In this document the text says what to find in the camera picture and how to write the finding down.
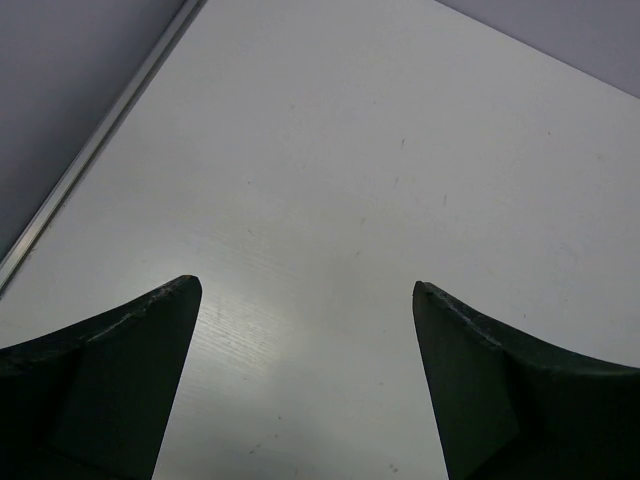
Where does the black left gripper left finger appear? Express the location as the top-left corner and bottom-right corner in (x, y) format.
(1, 275), (202, 479)

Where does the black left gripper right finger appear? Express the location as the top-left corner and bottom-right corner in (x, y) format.
(412, 282), (639, 479)

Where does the aluminium table edge rail left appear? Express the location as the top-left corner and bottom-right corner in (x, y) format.
(1, 1), (204, 290)

